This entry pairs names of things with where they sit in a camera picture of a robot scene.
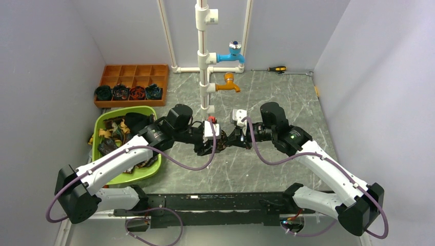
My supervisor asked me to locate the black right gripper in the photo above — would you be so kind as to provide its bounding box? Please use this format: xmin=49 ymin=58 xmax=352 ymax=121
xmin=224 ymin=122 xmax=276 ymax=149

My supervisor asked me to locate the brown floral tie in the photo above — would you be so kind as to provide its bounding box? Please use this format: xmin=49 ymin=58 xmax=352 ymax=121
xmin=216 ymin=130 xmax=228 ymax=152

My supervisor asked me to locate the orange wooden compartment tray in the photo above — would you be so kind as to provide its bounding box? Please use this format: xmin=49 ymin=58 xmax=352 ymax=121
xmin=94 ymin=64 xmax=169 ymax=108

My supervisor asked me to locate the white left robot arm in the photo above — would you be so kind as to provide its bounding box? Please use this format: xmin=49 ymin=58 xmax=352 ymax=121
xmin=46 ymin=104 xmax=221 ymax=224

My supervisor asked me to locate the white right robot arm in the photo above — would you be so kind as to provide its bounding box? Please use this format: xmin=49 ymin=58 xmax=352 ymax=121
xmin=226 ymin=102 xmax=389 ymax=239

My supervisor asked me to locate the pile of floral ties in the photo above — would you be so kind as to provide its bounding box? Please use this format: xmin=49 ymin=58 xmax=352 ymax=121
xmin=97 ymin=113 xmax=154 ymax=156

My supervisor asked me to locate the teal black rolled tie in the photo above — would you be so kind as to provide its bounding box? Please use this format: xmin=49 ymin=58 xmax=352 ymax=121
xmin=145 ymin=84 xmax=163 ymax=100

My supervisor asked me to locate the orange plastic faucet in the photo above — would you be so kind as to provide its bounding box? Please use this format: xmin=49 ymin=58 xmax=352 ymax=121
xmin=215 ymin=72 xmax=241 ymax=93

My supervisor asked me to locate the yellow black screwdriver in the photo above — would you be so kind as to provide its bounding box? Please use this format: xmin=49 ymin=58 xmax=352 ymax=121
xmin=252 ymin=66 xmax=287 ymax=73

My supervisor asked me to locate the red black rolled tie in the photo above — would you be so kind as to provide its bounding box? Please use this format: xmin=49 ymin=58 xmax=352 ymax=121
xmin=129 ymin=86 xmax=146 ymax=100

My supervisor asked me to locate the silver wrench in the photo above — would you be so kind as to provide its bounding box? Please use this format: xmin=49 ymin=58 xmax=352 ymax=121
xmin=277 ymin=71 xmax=313 ymax=76

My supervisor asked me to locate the green plastic basin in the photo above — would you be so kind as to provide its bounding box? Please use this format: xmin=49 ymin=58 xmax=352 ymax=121
xmin=91 ymin=106 xmax=162 ymax=185

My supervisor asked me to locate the blue plastic faucet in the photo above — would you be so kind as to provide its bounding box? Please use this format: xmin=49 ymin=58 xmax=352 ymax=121
xmin=216 ymin=40 xmax=245 ymax=64

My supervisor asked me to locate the dark green rolled tie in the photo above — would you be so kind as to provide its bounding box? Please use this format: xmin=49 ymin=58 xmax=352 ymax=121
xmin=94 ymin=85 xmax=112 ymax=101

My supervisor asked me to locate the white PVC pipe assembly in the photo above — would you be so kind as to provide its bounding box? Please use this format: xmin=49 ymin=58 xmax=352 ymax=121
xmin=157 ymin=1 xmax=253 ymax=120

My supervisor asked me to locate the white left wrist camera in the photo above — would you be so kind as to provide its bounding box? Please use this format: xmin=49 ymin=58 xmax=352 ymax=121
xmin=204 ymin=121 xmax=222 ymax=140

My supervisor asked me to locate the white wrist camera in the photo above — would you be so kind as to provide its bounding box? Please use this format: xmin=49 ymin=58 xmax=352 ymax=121
xmin=204 ymin=121 xmax=222 ymax=140
xmin=230 ymin=109 xmax=247 ymax=128

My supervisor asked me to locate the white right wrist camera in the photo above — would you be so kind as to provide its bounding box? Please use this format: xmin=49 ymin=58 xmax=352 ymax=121
xmin=230 ymin=109 xmax=247 ymax=128

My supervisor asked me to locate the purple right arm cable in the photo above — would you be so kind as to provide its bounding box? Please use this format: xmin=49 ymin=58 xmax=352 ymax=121
xmin=242 ymin=117 xmax=389 ymax=239

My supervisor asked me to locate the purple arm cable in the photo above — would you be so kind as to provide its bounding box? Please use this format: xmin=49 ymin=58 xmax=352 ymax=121
xmin=242 ymin=117 xmax=389 ymax=239
xmin=45 ymin=117 xmax=218 ymax=246

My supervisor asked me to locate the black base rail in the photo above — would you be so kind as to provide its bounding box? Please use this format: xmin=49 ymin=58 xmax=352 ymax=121
xmin=113 ymin=192 xmax=313 ymax=229

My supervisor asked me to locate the yellow black tool handle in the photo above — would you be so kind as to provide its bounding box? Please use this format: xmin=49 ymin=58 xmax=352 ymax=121
xmin=88 ymin=134 xmax=94 ymax=146

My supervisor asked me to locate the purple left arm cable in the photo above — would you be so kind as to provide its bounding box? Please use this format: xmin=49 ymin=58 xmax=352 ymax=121
xmin=45 ymin=117 xmax=218 ymax=246

